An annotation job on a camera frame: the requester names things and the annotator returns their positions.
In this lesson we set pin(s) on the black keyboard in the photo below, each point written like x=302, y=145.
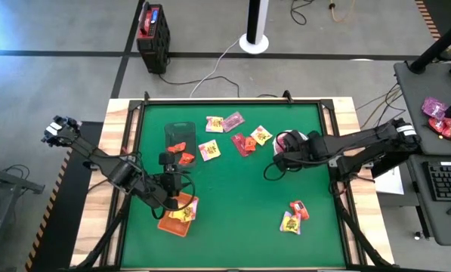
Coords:
x=450, y=181

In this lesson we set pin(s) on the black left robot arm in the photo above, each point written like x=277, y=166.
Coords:
x=119, y=172

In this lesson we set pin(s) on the red candy bag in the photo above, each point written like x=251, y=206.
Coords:
x=446, y=128

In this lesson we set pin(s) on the purple candy bag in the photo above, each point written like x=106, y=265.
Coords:
x=434, y=108

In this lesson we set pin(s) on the green table mat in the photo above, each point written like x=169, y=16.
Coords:
x=229, y=242

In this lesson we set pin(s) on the orange Reese's candy pack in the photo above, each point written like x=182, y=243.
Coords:
x=186, y=158
x=300, y=209
x=250, y=144
x=177, y=147

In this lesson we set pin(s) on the clear plastic bin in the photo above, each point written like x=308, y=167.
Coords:
x=180, y=132

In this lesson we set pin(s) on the grey keyboard desk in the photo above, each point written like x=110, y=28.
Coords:
x=436, y=219

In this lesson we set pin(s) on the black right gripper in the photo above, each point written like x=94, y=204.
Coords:
x=304, y=149

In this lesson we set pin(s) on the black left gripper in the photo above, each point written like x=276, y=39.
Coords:
x=170, y=183

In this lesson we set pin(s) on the pink candy pack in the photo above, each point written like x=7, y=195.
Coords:
x=232, y=121

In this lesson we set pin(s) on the black hazard-striped floor mat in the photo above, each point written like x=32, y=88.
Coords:
x=62, y=226

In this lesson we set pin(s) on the red black power station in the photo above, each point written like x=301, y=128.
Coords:
x=153, y=38

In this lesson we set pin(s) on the white paper sheet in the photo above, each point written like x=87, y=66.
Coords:
x=391, y=185

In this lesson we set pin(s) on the white pole stand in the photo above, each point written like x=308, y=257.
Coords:
x=254, y=38

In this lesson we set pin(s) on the white jack-o-lantern bucket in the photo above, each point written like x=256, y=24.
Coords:
x=277, y=148

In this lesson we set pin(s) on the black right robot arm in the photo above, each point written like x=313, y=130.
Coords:
x=361, y=145

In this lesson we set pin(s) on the black metal table frame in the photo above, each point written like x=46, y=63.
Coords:
x=229, y=102

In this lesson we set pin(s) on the black support beam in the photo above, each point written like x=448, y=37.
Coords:
x=389, y=168

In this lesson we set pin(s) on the grey side table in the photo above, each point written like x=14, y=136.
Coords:
x=6, y=181

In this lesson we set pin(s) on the black frame clamp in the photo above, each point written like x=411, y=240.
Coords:
x=287, y=96
x=146, y=97

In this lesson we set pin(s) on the orange plastic basket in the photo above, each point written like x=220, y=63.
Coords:
x=168, y=227

